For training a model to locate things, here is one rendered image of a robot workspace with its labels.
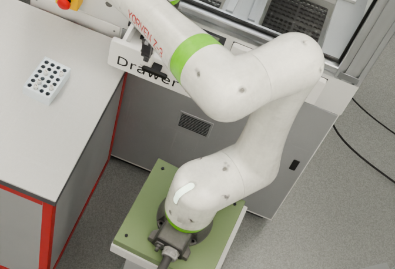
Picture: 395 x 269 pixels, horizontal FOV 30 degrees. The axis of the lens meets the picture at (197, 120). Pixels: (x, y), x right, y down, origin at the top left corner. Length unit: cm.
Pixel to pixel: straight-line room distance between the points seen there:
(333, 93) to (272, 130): 59
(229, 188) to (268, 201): 102
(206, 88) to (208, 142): 117
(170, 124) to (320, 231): 81
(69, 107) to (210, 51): 78
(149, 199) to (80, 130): 29
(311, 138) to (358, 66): 39
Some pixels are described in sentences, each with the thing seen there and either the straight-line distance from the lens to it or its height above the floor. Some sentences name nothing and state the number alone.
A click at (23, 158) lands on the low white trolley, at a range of 203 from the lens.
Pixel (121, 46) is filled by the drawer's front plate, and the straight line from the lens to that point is 206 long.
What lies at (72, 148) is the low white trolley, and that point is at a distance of 205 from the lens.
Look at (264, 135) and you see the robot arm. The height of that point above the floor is 119.
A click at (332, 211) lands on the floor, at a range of 305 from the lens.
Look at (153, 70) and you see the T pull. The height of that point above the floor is 91.
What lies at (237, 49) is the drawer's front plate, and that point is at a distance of 213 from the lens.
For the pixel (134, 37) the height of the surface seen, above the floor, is 84.
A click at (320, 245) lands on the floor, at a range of 296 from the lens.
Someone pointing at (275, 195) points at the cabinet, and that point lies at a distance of 270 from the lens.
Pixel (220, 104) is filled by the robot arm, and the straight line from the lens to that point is 138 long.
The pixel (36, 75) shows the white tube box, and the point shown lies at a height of 79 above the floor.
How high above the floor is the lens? 251
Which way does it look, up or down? 54 degrees down
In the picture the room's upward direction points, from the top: 20 degrees clockwise
